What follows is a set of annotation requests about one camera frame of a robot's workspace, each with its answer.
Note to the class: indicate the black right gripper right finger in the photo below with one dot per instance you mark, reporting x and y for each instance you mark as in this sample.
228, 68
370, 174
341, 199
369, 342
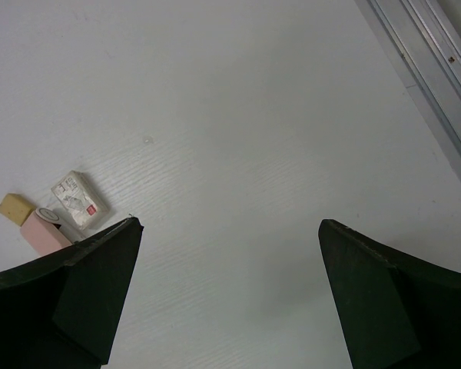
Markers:
395, 310

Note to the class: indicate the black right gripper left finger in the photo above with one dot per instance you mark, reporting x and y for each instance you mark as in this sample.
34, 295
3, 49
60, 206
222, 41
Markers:
63, 310

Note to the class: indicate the aluminium right side rail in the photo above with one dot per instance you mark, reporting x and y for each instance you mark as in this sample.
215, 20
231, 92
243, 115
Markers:
425, 51

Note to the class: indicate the yellow eraser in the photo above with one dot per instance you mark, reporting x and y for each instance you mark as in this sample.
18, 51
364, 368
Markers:
16, 208

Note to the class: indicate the white boxed eraser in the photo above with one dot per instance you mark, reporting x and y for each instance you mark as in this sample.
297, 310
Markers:
80, 200

